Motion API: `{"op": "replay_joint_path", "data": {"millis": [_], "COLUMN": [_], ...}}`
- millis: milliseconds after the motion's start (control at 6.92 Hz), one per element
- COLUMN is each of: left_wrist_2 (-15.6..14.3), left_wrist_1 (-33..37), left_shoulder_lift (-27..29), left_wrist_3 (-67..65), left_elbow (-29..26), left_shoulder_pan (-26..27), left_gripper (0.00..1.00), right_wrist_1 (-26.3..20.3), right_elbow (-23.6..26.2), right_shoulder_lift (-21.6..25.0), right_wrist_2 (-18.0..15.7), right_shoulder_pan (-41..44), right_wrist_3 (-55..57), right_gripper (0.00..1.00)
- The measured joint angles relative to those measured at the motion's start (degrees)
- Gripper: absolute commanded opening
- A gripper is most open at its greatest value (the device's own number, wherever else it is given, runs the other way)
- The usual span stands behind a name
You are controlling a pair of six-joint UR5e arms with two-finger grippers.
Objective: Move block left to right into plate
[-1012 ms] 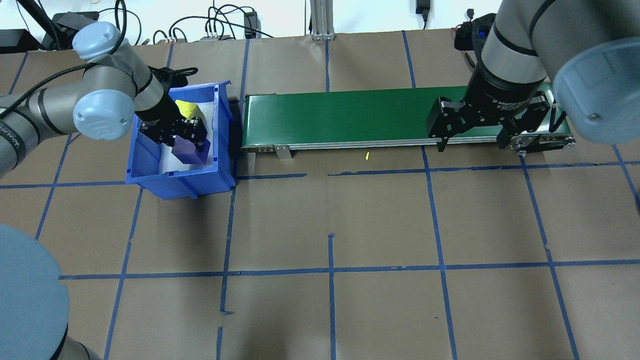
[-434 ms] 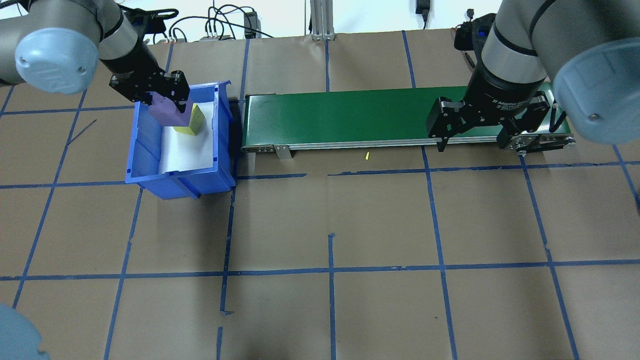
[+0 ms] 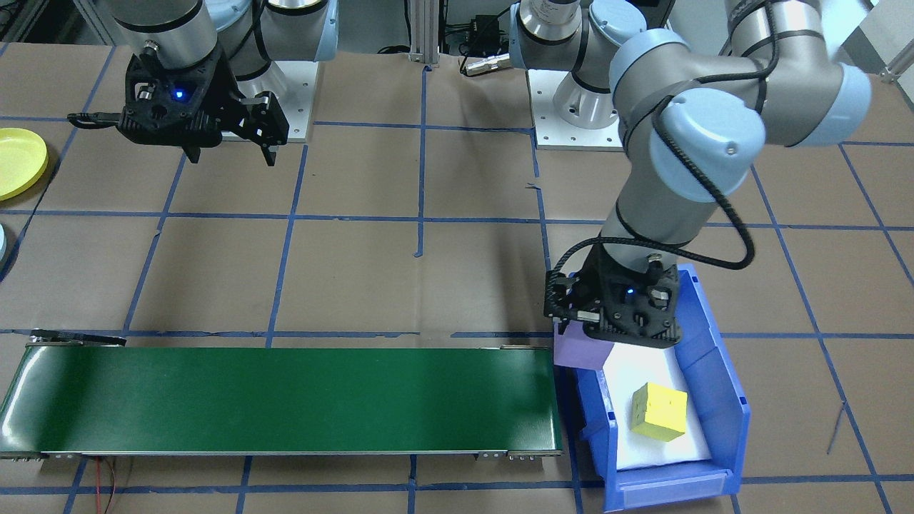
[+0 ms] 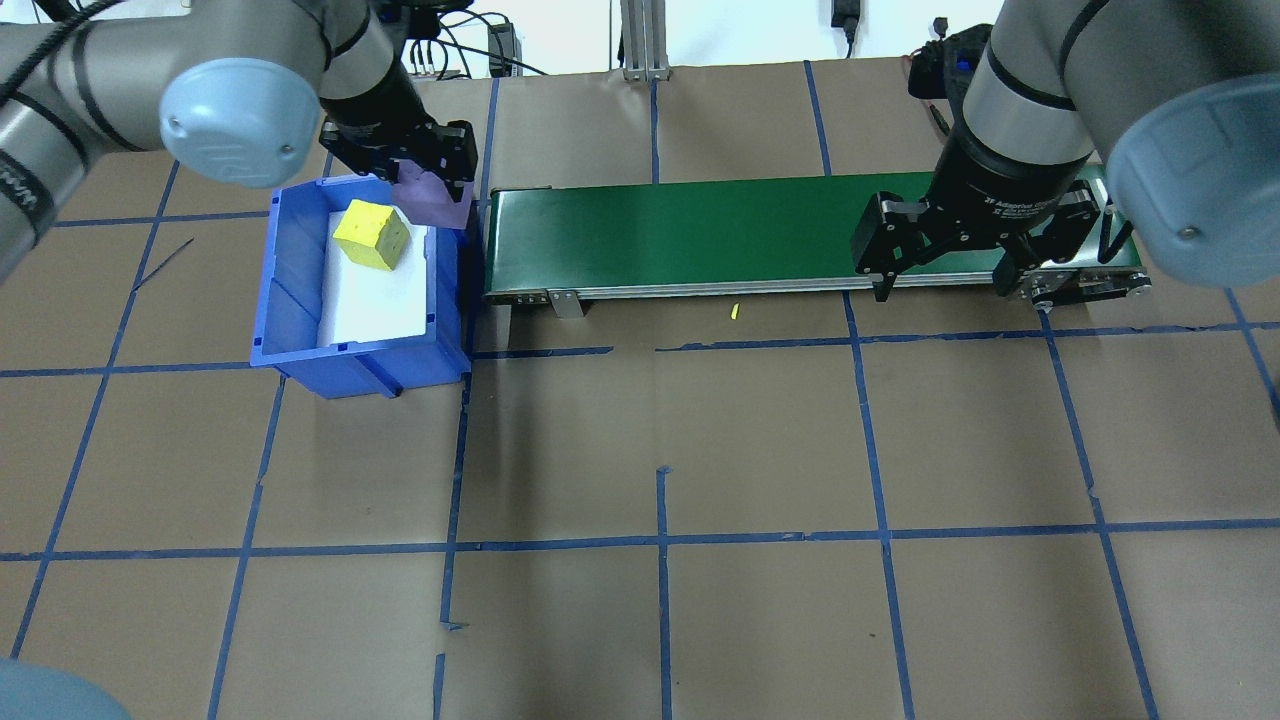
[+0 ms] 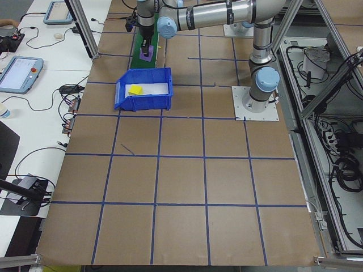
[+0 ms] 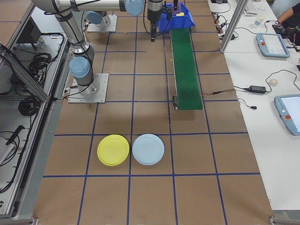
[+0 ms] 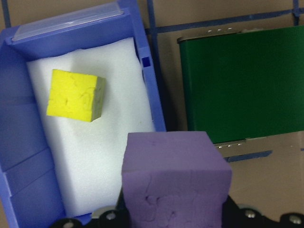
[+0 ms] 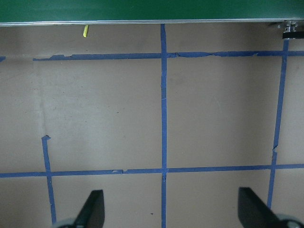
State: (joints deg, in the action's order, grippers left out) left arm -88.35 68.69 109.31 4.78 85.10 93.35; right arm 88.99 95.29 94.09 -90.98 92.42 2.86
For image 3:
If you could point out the white foam pad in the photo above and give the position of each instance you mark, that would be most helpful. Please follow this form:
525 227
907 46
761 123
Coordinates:
643 368

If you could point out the yellow foam block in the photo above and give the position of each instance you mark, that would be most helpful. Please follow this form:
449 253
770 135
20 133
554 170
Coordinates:
660 414

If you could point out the green conveyor belt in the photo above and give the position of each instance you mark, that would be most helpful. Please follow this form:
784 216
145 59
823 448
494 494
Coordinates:
285 400

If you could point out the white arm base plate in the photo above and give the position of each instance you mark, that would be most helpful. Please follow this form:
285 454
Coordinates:
564 135
296 107

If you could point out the pale round dish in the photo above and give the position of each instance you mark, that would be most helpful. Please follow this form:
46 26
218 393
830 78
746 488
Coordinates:
2 243

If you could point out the aluminium extrusion post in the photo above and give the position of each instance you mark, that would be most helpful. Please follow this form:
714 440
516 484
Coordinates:
425 32

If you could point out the black power box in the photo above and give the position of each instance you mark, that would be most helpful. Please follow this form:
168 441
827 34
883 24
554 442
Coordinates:
487 30

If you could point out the purple foam block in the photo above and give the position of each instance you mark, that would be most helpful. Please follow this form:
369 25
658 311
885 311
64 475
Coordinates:
578 350

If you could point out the blue plastic storage bin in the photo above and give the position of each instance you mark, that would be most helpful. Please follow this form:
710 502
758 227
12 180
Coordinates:
714 400

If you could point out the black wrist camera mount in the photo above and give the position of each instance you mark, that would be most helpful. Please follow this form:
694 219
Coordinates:
164 107
635 314

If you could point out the yellow round plate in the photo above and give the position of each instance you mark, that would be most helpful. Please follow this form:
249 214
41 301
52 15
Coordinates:
18 160

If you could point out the silver UR5e robot arm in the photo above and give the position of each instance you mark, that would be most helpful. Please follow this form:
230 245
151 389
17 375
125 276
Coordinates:
171 28
714 93

